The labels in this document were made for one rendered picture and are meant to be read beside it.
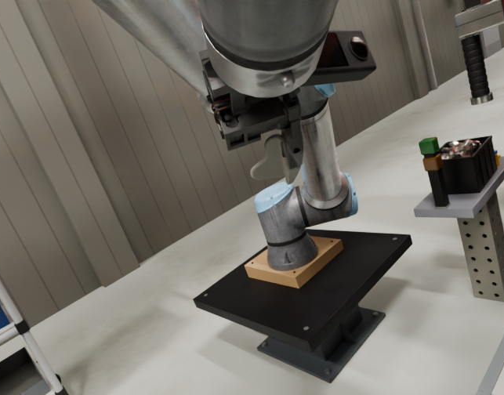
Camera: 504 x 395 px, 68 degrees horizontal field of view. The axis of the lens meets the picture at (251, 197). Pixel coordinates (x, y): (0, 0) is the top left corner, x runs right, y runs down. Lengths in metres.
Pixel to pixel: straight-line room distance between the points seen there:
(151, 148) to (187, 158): 0.35
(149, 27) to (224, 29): 0.21
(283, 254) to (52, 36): 2.49
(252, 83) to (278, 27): 0.07
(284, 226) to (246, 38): 1.07
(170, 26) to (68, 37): 2.86
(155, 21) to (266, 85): 0.19
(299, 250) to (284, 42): 1.11
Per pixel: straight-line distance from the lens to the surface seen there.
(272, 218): 1.27
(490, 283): 1.56
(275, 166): 0.44
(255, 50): 0.24
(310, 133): 0.88
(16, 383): 1.95
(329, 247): 1.40
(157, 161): 3.30
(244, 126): 0.36
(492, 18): 0.97
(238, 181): 3.73
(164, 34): 0.46
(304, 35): 0.24
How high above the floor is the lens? 0.94
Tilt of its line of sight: 14 degrees down
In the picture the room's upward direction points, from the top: 20 degrees counter-clockwise
